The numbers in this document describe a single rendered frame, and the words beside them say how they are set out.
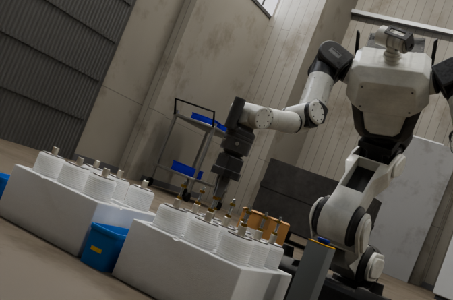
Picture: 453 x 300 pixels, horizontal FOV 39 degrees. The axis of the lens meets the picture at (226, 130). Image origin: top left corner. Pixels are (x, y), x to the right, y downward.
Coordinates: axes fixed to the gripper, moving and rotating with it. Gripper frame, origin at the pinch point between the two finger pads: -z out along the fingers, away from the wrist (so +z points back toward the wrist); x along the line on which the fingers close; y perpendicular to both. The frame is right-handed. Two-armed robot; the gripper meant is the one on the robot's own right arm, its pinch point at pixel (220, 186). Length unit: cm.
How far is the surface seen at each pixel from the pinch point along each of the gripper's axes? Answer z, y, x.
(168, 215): -13.5, 9.7, 5.9
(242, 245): -12.8, -5.8, -14.4
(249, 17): 236, -283, 681
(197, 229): -13.7, 3.4, -3.4
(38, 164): -16, 42, 51
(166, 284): -31.0, 6.6, -4.2
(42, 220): -31, 36, 38
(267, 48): 215, -342, 705
